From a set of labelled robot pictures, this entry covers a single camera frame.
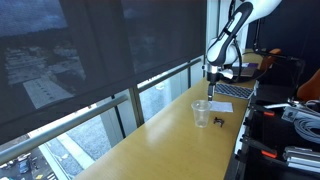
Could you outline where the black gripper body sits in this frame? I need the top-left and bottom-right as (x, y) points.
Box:
(206, 64), (220, 84)

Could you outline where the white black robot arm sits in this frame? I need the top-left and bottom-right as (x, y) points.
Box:
(205, 0), (282, 101)

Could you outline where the clear plastic cup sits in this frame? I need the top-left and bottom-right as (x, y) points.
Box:
(191, 100), (211, 128)

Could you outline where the checkerboard calibration board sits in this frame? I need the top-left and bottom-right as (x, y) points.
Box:
(215, 83), (253, 99)

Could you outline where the white paper sheet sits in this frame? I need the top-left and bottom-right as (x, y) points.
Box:
(211, 101), (233, 113)

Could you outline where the small black clip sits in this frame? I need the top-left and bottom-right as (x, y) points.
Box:
(213, 117), (224, 128)

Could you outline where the open laptop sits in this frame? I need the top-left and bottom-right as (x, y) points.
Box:
(232, 63), (259, 77)

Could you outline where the right orange black clamp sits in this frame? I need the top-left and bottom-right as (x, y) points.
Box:
(250, 104), (275, 117)

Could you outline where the orange black clamp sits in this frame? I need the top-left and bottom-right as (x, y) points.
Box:
(250, 104), (275, 117)
(241, 136), (277, 159)

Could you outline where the left orange black clamp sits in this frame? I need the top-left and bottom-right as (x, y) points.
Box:
(241, 136), (277, 159)

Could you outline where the metal window railing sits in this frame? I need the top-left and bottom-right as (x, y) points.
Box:
(0, 58), (202, 164)

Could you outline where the orange chair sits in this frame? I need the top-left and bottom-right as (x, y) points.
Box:
(297, 68), (320, 101)

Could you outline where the silver aluminium profile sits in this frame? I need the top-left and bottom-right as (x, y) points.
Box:
(283, 146), (320, 173)

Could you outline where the grey coiled cable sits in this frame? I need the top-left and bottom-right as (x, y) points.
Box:
(293, 118), (320, 145)

